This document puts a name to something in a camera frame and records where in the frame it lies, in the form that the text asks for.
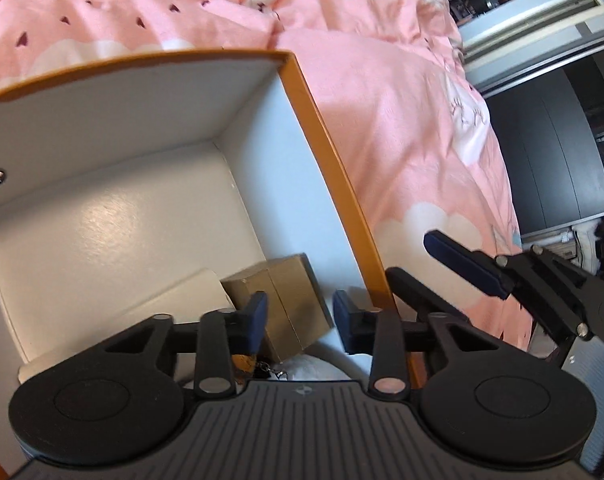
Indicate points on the brown cardboard box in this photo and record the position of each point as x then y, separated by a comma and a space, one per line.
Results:
297, 315

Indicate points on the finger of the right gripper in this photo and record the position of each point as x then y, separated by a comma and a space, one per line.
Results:
418, 296
476, 267

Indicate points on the pink patterned duvet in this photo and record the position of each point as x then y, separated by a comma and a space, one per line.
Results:
414, 135

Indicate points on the sliding door frame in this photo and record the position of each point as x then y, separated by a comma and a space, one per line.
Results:
523, 38

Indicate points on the orange cardboard storage box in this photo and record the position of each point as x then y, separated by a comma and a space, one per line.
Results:
126, 178

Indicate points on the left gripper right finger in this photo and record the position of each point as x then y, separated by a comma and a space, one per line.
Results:
378, 334

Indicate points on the white rectangular box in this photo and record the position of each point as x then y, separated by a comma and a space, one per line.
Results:
132, 324

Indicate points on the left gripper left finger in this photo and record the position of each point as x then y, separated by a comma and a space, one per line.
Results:
222, 335

